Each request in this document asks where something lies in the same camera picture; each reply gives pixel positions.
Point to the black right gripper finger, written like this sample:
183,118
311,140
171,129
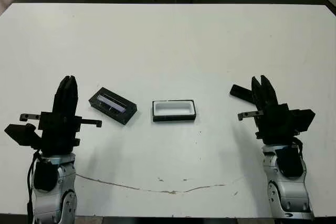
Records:
256,95
269,95

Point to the black box lid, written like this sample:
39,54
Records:
113,106

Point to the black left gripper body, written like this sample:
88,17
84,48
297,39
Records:
57,134

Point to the black box with white insert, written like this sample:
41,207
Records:
173,116

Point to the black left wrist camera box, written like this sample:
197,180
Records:
21,133

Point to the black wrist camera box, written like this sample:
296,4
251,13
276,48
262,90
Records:
21,133
304,119

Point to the slim black camera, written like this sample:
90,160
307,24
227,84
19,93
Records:
240,92

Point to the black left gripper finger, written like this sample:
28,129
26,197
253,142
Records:
73,98
61,98

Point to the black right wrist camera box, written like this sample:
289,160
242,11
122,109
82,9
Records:
304,119

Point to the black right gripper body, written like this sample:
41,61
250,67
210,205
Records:
275,127

